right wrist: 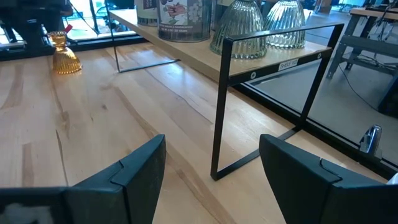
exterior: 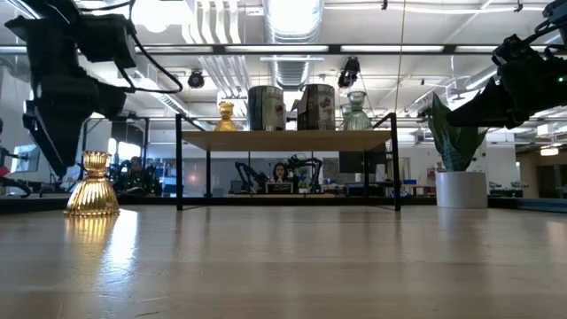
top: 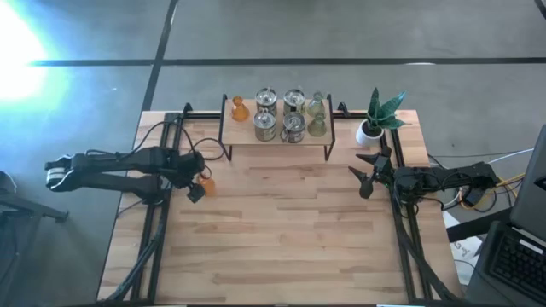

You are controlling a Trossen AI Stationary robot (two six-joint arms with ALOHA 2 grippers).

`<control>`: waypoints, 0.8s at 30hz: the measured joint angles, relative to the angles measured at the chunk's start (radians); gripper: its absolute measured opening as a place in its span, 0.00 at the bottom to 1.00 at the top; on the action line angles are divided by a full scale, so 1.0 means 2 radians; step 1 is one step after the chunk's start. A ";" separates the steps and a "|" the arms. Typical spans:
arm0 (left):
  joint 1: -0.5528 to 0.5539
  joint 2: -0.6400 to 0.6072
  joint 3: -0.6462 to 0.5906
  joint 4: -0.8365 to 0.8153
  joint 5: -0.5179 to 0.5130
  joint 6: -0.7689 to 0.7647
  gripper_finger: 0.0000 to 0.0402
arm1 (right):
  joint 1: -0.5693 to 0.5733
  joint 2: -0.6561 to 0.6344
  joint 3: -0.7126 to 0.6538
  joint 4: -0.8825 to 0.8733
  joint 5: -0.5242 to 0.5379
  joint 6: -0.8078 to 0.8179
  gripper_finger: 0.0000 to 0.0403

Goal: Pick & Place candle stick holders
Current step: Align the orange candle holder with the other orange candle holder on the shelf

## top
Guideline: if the black laptop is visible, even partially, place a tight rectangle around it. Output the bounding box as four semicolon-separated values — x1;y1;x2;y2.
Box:
485;123;546;302

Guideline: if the yellow cable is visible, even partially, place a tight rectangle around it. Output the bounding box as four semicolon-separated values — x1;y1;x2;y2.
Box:
458;171;526;213

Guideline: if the wooden shelf with black frame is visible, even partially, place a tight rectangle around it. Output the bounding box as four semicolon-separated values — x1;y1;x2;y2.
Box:
217;93;337;162

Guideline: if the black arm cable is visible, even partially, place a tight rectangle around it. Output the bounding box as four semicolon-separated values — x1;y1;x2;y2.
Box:
135;120;227;162

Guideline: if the amber glass candlestick holder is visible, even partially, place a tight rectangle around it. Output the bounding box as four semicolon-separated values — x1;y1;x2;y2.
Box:
197;172;217;198
230;95;251;123

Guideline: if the silver scented candle tin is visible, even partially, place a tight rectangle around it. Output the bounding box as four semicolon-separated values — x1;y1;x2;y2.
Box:
282;88;307;117
280;111;307;144

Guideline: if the clear glass candlestick holder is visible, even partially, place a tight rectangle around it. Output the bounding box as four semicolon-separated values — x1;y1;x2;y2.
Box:
306;113;328;138
306;90;327;119

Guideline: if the white cable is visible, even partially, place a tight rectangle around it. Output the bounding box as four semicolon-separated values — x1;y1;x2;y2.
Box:
487;148;535;165

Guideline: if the black aluminium frame rail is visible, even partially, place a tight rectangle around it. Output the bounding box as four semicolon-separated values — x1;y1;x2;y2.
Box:
381;125;460;304
104;111;184;304
164;101;400;121

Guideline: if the silver candle tin jasmine label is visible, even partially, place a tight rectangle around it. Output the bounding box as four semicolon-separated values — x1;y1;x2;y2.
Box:
254;87;279;117

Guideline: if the silver candle tin cake label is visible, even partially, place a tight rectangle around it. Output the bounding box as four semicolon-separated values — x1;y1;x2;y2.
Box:
252;108;277;142

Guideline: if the snake plant in white pot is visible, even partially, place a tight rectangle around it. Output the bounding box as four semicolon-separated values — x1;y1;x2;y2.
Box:
355;87;409;148

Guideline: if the white paper sheet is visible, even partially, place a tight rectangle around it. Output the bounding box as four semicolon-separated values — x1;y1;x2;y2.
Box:
441;211;481;274

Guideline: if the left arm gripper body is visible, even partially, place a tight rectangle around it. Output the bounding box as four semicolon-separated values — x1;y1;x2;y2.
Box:
170;149;206;189

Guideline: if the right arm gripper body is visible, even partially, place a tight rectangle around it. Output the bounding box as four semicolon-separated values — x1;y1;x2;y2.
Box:
374;145;396;189

